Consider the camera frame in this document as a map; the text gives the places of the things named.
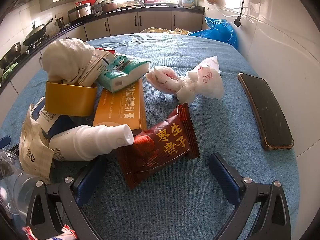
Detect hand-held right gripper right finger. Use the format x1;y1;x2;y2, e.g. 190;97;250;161
209;152;292;240

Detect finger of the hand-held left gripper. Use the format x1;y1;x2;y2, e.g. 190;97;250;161
0;135;12;151

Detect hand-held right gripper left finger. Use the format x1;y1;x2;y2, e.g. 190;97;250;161
26;155;108;240

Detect blue white box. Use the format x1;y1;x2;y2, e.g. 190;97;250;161
32;97;75;141

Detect long orange box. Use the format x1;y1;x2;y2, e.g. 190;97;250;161
92;77;147;132

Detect yellow plastic container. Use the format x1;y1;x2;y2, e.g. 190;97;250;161
45;80;98;117

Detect beige paper bag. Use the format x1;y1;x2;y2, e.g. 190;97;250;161
19;104;55;183

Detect white spray bottle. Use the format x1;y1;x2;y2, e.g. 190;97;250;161
49;124;135;161

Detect clear plastic bottle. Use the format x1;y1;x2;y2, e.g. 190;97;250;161
0;149;48;221

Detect blue tablecloth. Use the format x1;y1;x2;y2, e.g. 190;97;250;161
0;33;301;240

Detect dark red snack packet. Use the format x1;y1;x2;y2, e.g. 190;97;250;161
117;103;200;190

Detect red white packet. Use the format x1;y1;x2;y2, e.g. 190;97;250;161
22;224;78;240

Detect green cloth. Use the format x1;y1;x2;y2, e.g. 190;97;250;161
1;62;18;79

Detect black smartphone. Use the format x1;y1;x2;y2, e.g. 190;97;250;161
237;72;294;151

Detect steel frying pan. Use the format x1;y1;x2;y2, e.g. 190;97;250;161
0;42;22;69

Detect knotted white plastic bag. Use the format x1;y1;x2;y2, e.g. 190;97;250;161
145;56;224;104

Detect white cloth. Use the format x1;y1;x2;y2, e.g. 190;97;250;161
42;38;96;85

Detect teal tissue pack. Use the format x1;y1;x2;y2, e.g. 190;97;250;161
96;54;150;93

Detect white grey carton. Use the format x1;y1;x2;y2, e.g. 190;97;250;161
78;49;115;87

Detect black wok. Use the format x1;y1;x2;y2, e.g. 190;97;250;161
22;18;54;46

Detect blue plastic bag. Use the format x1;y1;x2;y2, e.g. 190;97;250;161
187;17;238;50

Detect steel electric cooker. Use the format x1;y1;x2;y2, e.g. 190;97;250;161
68;1;94;22

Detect yellow plastic bag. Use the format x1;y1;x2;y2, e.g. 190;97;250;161
139;27;192;35

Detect grey kitchen base cabinets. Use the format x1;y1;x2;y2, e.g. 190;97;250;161
72;10;204;41

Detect dark cooking pot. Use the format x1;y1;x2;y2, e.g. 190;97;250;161
92;0;118;14

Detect black power cable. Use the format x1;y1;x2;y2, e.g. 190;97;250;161
233;0;259;28

